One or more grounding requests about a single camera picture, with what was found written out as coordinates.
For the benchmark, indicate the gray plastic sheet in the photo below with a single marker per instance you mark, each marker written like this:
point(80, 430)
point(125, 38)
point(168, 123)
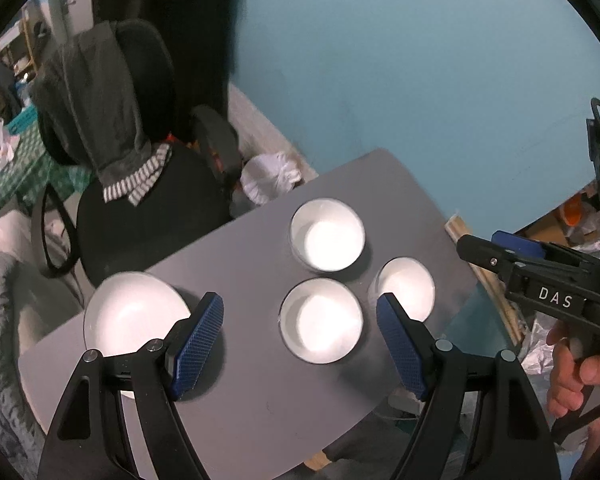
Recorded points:
point(542, 345)

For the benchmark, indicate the white cup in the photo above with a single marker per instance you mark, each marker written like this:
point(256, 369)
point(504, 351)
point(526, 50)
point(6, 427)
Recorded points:
point(327, 240)
point(407, 287)
point(321, 324)

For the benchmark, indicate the cardboard box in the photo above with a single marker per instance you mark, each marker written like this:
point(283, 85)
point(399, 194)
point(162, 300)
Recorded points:
point(550, 230)

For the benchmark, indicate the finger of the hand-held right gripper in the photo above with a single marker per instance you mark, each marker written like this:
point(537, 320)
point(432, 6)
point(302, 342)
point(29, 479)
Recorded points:
point(482, 252)
point(520, 246)

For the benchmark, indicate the person's gray pants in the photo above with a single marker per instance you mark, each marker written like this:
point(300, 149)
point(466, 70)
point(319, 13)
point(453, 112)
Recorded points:
point(365, 445)

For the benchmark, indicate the gray hoodie with striped cuffs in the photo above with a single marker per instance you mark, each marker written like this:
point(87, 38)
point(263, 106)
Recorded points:
point(95, 100)

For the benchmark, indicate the gray quilted blanket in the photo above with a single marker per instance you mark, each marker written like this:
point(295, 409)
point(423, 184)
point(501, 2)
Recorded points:
point(5, 360)

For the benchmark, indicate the small white plate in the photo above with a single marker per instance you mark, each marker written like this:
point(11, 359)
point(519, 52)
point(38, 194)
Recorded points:
point(130, 315)

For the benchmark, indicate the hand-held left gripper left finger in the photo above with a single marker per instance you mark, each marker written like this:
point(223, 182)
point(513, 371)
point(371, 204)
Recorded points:
point(197, 345)

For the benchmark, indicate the large white plate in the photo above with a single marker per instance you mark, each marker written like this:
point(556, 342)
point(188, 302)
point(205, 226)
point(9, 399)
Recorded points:
point(91, 332)

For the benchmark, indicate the white crumpled floor bag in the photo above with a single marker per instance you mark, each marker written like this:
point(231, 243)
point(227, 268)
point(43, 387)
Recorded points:
point(267, 177)

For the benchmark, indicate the white bed sheet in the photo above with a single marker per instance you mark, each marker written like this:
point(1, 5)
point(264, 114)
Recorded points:
point(5, 235)

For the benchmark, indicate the person's right hand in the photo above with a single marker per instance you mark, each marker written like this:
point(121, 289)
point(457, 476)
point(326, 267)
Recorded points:
point(565, 380)

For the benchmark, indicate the wooden board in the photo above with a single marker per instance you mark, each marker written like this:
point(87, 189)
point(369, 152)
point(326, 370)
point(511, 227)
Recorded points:
point(485, 290)

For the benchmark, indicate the black office chair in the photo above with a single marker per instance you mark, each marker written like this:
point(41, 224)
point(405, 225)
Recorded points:
point(145, 225)

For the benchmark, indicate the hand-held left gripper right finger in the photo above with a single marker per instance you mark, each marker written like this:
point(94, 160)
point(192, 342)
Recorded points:
point(402, 347)

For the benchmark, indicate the green checked tablecloth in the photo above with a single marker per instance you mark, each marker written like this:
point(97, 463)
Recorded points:
point(35, 160)

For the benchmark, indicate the orange pot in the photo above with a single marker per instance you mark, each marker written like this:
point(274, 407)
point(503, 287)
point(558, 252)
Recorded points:
point(572, 212)

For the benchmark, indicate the black hanging coats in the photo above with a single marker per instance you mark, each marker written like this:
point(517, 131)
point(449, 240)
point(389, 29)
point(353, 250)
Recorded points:
point(180, 20)

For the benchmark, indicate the white plastic bag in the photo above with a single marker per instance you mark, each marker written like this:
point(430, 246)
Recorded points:
point(2, 145)

